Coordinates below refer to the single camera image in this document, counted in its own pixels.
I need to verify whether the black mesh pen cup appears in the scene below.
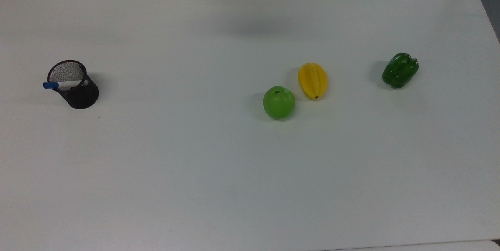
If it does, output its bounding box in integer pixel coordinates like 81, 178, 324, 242
47, 60, 100, 109

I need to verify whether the green bell pepper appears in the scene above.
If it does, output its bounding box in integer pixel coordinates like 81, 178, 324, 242
382, 52, 420, 89

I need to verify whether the green apple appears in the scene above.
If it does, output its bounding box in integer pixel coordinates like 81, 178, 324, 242
263, 86, 296, 120

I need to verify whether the white marker with blue cap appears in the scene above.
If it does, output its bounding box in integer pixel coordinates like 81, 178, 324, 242
43, 80, 84, 90

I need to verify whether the yellow starfruit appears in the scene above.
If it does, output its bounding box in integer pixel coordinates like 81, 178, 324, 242
298, 62, 328, 101

